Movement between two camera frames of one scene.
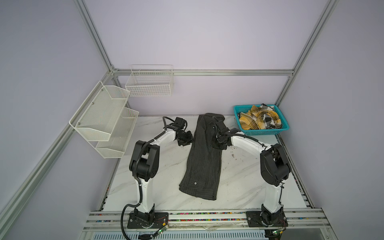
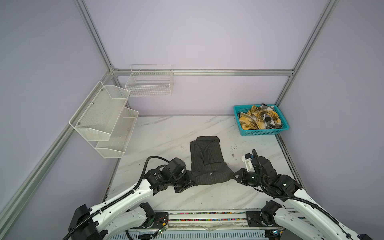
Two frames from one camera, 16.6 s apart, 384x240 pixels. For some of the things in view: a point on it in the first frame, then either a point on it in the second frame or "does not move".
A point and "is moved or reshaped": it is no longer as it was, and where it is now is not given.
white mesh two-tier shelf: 104,122 does not move
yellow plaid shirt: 263,117 does not move
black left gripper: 189,140 to 188,182
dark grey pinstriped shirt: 200,178 is moved or reshaped
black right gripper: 212,144 to 240,176
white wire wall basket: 150,80 does not move
